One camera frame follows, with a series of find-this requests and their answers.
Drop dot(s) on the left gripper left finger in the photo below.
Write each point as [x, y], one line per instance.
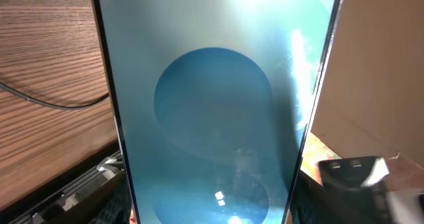
[104, 200]

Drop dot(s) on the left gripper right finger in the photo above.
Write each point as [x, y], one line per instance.
[314, 203]

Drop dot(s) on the blue Galaxy smartphone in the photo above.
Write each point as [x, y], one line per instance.
[213, 100]

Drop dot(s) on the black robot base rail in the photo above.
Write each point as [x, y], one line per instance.
[59, 188]

